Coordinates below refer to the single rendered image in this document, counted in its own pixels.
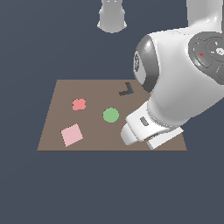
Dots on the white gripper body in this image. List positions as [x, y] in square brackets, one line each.
[140, 128]

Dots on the brown slot board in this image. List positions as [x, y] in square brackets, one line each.
[96, 140]

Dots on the green round piece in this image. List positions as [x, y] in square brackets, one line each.
[110, 115]

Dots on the red flower-shaped piece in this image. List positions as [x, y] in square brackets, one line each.
[79, 104]

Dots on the pink square piece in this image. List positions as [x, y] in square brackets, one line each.
[71, 134]

